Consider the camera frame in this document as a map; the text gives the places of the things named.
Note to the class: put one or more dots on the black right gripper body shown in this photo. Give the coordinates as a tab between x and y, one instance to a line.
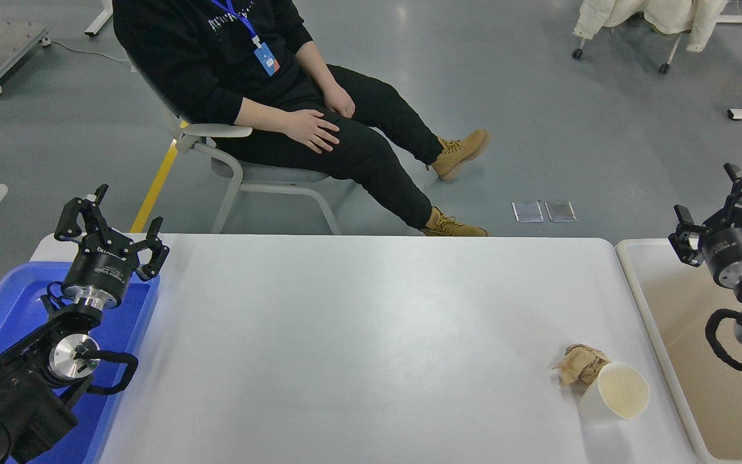
735	248

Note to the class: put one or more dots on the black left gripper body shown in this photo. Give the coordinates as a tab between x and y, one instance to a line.
102	267

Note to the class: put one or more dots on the tan paper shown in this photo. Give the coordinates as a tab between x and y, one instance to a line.
578	364

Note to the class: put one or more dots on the white paper cup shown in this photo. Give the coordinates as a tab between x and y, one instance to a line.
622	390

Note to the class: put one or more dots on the person's right forearm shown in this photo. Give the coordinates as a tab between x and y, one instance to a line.
261	116

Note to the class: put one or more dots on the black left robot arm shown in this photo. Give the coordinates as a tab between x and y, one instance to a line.
17	393

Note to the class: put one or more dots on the person's left forearm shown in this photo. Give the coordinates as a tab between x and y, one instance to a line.
316	67

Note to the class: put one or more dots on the person's right hand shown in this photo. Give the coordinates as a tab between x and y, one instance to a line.
312	131

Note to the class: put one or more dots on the person's left hand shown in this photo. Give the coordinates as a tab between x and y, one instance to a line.
341	102

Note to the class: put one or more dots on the large pale plastic bin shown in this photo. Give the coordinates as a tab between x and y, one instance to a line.
686	322

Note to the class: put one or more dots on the blue plastic tray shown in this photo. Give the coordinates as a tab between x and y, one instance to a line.
7	303

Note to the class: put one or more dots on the silver floor plate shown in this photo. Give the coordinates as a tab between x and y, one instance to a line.
561	211
528	212

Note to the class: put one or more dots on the grey white chair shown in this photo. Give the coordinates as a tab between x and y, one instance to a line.
261	175

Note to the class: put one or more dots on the grey wheeled platform cart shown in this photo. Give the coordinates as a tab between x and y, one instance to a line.
10	42

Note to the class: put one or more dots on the person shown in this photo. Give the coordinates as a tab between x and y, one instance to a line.
216	64

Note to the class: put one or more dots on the white padded coat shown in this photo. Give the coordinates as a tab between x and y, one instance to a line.
654	13

